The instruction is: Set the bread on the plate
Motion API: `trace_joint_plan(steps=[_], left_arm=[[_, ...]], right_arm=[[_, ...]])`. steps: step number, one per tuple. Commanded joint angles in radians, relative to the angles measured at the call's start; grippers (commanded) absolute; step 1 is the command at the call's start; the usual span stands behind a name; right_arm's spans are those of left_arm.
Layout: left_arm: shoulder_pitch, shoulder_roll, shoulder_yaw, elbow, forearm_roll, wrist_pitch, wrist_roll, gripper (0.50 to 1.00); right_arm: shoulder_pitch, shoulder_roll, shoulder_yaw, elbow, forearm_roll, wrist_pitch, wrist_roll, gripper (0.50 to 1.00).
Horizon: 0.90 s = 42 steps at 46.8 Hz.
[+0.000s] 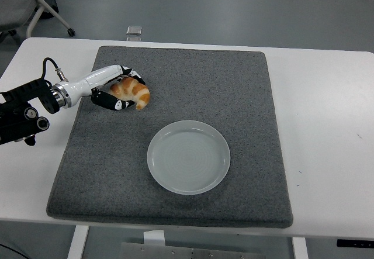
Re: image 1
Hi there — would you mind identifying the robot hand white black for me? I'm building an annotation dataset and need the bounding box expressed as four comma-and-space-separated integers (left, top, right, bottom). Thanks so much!
62, 64, 147, 112

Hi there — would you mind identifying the orange croissant bread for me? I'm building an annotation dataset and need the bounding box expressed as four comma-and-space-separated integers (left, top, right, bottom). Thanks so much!
109, 77, 151, 110

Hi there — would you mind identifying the pale grey round plate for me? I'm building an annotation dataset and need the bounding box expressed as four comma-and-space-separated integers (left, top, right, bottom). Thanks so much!
147, 120, 231, 196

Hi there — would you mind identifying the grey metal plate with screws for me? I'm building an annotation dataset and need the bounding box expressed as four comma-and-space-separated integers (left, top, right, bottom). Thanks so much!
119, 242, 262, 259

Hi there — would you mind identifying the grey felt mat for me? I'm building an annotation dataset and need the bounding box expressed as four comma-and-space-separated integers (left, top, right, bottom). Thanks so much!
46, 45, 294, 229

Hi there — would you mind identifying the grey office chair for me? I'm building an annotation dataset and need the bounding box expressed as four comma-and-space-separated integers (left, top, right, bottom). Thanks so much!
0, 0, 76, 45

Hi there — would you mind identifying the white table leg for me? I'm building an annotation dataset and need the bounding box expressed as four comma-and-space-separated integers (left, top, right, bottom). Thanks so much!
67, 225, 90, 259
292, 237, 308, 259

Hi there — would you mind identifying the black table control panel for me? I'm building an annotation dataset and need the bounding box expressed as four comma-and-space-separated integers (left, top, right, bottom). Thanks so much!
336, 238, 374, 248

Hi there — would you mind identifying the thin black floor cable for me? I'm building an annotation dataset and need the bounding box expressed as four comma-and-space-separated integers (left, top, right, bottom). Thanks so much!
0, 243, 21, 259

